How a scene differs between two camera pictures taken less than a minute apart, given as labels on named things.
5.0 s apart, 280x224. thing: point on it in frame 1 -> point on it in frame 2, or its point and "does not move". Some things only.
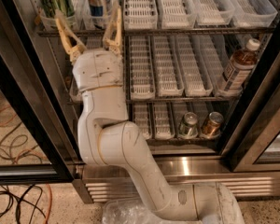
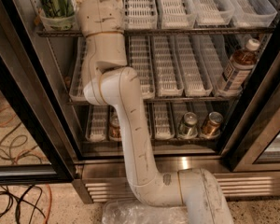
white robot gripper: (98, 69) -> (100, 16)
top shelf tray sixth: (251, 7) does not move
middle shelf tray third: (141, 76) does not move
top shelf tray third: (139, 7) does not move
